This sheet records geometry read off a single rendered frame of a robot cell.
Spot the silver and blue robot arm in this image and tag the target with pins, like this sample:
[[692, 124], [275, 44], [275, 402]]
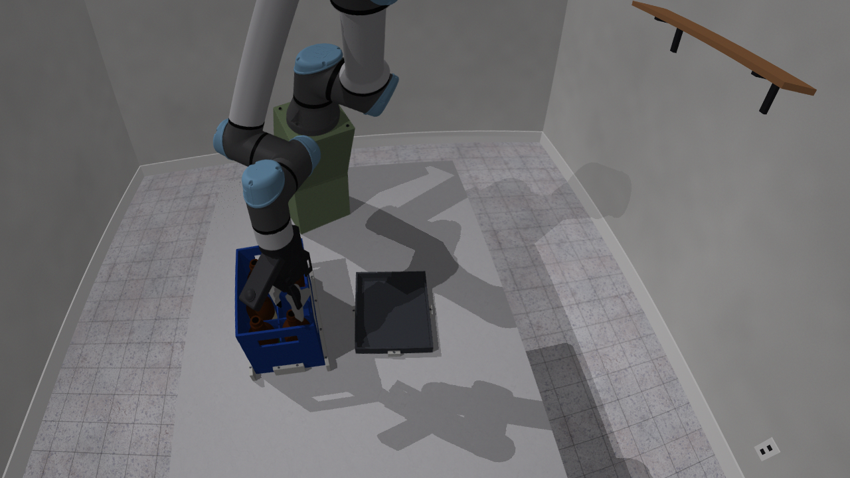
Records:
[[365, 85]]

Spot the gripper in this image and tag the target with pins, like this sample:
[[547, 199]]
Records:
[[296, 264]]

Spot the brown bottle with blue label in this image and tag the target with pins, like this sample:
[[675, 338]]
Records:
[[291, 321]]

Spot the blue crate with dividers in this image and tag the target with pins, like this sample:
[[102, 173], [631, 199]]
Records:
[[306, 350]]

